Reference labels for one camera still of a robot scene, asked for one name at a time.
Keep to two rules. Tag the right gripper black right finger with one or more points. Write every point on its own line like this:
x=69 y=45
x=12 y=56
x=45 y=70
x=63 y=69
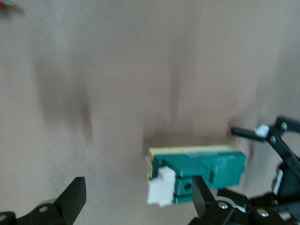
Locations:
x=206 y=206

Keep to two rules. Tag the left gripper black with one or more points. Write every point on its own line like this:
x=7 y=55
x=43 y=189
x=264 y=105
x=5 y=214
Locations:
x=289 y=182

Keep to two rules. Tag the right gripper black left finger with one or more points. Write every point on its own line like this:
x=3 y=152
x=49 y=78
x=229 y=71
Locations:
x=63 y=206

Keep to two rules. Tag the green rectangular relay block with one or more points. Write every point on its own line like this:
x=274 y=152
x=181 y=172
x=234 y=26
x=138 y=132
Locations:
x=211 y=168

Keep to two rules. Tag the brown paper table cover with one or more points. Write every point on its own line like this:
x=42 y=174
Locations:
x=117 y=82

